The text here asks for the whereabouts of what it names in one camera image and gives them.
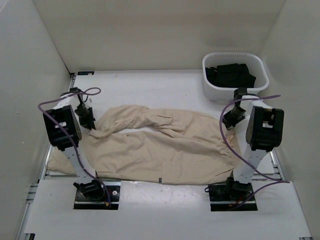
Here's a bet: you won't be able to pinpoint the right aluminium frame rail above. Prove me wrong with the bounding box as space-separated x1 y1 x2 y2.
269 150 285 181

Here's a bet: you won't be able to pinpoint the aluminium frame rail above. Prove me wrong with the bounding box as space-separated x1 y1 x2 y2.
14 72 77 240
269 150 285 181

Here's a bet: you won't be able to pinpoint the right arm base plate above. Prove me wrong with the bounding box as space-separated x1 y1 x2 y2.
204 183 258 212

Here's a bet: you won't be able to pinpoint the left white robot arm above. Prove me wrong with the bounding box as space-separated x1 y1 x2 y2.
38 93 105 201

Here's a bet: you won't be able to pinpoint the white plastic basket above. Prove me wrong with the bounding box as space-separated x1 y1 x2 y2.
202 52 270 101

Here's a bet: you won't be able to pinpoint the left aluminium frame rail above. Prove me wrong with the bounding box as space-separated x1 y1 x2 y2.
14 72 77 240

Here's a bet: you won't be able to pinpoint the beige trousers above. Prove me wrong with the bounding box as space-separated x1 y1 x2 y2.
47 104 243 185

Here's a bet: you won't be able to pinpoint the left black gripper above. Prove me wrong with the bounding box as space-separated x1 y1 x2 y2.
74 104 96 132

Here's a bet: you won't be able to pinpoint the black folded garment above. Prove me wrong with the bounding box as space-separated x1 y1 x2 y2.
205 63 256 89

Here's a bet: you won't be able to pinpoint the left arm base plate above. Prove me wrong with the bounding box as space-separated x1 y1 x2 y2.
73 181 121 210

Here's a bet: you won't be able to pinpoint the front aluminium rail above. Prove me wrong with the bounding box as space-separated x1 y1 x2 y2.
102 177 227 185

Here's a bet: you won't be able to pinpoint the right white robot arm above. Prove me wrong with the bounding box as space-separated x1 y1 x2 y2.
219 88 285 200

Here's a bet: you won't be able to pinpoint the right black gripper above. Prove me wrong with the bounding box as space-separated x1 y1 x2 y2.
222 107 246 130

